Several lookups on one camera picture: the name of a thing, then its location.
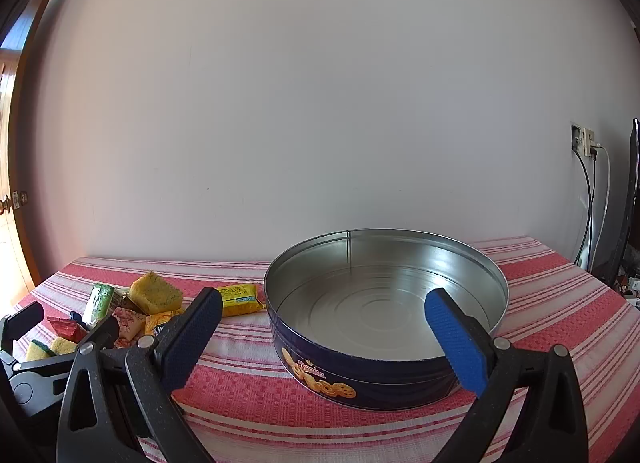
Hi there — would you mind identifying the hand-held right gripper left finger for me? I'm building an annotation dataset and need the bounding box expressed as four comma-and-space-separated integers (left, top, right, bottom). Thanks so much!
57, 287, 223, 463

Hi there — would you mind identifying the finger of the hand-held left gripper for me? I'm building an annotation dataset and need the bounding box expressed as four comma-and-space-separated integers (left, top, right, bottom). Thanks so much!
0, 300, 46, 359
10, 315, 121, 384

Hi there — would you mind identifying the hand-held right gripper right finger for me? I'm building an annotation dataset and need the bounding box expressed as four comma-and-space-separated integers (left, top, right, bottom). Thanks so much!
424, 288, 591, 463

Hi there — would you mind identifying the red snack packet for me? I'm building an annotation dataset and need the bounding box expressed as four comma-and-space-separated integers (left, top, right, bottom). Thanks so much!
46, 315, 90, 341

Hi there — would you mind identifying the yellow green scouring sponge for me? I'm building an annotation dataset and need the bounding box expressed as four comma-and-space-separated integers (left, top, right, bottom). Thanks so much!
25, 337, 78, 363

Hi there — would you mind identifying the green tissue pack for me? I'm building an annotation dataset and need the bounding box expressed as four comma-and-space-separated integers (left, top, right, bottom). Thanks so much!
81, 283, 117, 329

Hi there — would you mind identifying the small yellow snack packet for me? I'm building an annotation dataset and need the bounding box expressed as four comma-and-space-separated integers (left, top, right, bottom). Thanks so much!
145, 310, 186, 336

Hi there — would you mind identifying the speckled yellow sponge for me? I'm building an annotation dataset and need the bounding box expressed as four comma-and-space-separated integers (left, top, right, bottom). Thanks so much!
129, 271, 185, 316

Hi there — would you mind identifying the large yellow snack packet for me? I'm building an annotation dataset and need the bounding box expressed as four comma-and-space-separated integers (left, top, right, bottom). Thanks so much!
216, 283, 266, 318

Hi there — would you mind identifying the blue round cookie tin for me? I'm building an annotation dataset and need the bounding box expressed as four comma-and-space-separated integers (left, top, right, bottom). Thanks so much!
263, 228, 510, 411

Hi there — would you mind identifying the red white striped tablecloth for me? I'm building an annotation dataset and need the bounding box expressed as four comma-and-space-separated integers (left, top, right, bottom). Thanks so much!
0, 235, 640, 463

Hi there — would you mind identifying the wooden door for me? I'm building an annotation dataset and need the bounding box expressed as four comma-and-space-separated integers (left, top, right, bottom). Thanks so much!
0, 0, 66, 304

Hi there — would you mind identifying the white plastic item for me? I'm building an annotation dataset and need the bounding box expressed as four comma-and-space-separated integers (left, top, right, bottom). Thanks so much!
617, 265, 640, 309

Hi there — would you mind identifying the black cable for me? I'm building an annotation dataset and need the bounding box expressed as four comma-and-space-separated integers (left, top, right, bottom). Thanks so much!
574, 148, 598, 269

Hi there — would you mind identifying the white cable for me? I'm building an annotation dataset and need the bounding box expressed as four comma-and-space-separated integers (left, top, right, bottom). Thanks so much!
595, 143, 612, 274

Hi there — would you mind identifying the wall socket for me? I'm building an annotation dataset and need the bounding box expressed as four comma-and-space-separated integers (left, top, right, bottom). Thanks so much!
571, 124, 598, 159

